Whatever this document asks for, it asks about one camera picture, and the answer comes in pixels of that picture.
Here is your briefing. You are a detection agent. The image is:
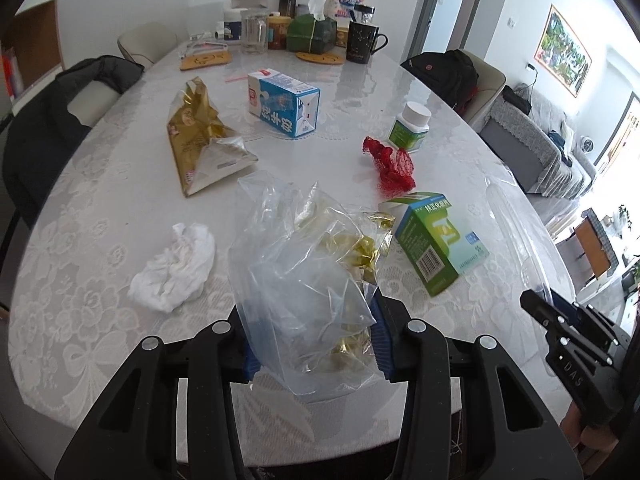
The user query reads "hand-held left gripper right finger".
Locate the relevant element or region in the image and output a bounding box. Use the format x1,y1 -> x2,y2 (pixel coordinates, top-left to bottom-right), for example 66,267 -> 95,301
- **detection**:
370,290 -> 576,480

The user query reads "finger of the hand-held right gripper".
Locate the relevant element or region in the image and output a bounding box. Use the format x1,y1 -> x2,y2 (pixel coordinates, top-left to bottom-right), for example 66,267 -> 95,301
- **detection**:
519,289 -> 571,346
575,302 -> 632,356

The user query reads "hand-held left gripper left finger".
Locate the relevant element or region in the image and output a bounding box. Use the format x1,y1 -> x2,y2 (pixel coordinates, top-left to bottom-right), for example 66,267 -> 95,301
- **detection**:
54,305 -> 261,480

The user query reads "clear plastic bag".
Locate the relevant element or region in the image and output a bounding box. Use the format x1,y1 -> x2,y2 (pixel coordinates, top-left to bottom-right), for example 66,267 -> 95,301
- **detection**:
227,170 -> 397,403

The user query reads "green medicine box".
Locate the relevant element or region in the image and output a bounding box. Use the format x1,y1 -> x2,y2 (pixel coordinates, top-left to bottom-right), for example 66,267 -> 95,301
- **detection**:
378,191 -> 491,297

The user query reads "white tissue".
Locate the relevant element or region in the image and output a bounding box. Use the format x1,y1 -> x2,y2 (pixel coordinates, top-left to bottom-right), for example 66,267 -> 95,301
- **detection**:
128,222 -> 217,313

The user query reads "red mesh net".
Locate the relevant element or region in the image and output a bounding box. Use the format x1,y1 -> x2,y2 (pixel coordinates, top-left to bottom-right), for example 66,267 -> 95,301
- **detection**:
362,136 -> 417,197

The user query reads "gold snack bag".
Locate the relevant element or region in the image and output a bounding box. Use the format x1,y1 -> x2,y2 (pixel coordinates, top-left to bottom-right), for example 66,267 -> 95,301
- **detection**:
166,76 -> 260,198

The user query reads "person's right hand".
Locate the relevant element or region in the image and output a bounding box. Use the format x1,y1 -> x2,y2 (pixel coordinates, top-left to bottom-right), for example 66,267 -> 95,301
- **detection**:
559,404 -> 623,467

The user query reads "gold foil wrapper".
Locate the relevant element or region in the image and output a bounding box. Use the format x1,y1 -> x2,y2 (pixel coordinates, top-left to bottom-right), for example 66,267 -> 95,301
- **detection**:
300,330 -> 376,372
320,207 -> 398,286

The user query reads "wooden stool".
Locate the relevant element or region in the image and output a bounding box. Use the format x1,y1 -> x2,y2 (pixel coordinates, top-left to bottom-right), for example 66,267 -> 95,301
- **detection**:
572,210 -> 621,281

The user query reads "grey sofa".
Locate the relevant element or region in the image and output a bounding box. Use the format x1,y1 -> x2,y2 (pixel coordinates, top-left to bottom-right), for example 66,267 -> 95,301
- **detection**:
480,87 -> 601,198

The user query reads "blue cloth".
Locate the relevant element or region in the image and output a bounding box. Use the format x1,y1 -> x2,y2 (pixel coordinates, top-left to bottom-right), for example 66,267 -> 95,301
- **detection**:
547,130 -> 576,162

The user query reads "white green pill bottle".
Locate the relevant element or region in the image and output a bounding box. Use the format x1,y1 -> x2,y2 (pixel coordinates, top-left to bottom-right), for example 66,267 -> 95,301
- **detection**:
388,101 -> 432,153

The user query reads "black bag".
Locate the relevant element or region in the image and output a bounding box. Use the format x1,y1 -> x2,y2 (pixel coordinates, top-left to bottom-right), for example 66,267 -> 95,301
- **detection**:
502,85 -> 533,115

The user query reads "white lace tablecloth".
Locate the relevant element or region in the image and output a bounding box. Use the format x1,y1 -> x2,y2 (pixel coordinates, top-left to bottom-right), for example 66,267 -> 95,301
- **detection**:
7,35 -> 578,467

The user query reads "beige chair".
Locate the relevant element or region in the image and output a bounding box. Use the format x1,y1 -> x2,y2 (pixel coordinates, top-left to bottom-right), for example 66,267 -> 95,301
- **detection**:
464,52 -> 507,133
117,21 -> 178,66

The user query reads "black backpack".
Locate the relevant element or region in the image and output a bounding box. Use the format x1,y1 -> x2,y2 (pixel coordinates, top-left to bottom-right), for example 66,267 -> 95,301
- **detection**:
401,49 -> 480,113

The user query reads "blue white milk carton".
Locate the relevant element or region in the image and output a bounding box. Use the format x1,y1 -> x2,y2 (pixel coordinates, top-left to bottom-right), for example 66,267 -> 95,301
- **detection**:
247,69 -> 322,139

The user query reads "round wooden coaster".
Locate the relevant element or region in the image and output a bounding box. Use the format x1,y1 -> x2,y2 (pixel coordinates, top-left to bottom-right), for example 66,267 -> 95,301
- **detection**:
295,50 -> 346,66
180,49 -> 232,71

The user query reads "black mug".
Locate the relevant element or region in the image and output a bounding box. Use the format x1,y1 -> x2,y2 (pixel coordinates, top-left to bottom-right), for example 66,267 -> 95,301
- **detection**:
346,21 -> 389,65

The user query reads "green tissue box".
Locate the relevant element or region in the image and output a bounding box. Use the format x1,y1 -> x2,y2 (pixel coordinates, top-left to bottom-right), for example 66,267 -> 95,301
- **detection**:
286,0 -> 339,56

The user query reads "brown jar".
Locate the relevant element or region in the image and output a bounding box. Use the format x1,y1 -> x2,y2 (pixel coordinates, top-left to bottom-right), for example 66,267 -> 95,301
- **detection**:
266,15 -> 293,51

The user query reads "black jacket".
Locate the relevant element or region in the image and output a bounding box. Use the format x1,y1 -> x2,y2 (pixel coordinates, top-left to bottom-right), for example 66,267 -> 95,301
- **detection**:
2,55 -> 146,226

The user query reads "glass mug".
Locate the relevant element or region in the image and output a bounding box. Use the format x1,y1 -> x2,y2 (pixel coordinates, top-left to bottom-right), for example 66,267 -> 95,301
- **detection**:
241,9 -> 271,56

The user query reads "blue snack packet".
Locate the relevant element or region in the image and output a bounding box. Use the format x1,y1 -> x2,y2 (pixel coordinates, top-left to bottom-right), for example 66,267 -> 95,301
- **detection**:
330,0 -> 366,22

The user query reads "white jar blue label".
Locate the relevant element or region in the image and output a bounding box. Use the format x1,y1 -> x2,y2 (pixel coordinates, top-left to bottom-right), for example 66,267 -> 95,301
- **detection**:
222,8 -> 246,42

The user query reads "clear plastic bottle red cap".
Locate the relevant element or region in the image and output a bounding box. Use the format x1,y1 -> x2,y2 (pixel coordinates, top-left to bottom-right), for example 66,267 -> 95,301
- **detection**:
187,0 -> 226,41

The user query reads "framed wall painting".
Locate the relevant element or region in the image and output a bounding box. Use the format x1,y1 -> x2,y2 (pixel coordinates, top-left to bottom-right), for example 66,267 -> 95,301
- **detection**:
534,4 -> 592,98

